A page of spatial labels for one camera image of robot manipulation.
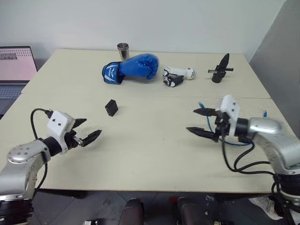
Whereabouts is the steel cup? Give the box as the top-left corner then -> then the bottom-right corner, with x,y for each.
117,42 -> 130,61

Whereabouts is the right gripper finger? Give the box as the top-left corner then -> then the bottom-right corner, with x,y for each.
186,126 -> 218,143
193,107 -> 221,117

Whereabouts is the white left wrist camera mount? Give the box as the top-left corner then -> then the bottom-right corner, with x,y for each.
46,111 -> 76,155

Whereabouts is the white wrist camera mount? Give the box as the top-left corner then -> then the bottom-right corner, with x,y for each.
215,94 -> 241,137
46,111 -> 76,155

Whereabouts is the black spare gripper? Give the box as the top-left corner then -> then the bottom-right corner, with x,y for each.
208,52 -> 234,84

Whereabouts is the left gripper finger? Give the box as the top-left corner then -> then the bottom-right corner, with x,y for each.
82,129 -> 103,148
73,118 -> 88,132

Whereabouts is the white crumpled cloth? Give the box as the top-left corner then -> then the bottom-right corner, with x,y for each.
248,195 -> 285,221

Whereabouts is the blue boxing glove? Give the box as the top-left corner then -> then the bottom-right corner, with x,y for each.
102,53 -> 160,84

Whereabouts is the dark rounded shape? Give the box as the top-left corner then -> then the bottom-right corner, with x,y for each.
118,198 -> 145,225

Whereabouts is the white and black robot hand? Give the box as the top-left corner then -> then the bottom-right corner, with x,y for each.
161,66 -> 197,88

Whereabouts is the open laptop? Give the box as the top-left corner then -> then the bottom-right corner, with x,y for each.
0,45 -> 38,116

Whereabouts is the small black box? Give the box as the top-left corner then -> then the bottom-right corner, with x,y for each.
105,99 -> 119,117

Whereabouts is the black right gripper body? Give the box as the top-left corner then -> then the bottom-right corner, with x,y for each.
214,112 -> 232,143

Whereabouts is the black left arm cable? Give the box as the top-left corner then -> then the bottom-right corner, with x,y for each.
30,108 -> 53,195

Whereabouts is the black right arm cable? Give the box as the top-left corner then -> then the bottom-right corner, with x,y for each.
221,135 -> 293,225

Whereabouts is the blue Ethernet cable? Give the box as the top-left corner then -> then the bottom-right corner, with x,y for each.
198,101 -> 269,147

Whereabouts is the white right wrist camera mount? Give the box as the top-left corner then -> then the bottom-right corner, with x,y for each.
215,94 -> 241,137

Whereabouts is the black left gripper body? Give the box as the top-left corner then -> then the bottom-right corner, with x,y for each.
64,129 -> 85,151

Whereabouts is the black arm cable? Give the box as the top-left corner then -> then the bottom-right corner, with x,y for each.
221,135 -> 293,225
30,108 -> 53,195

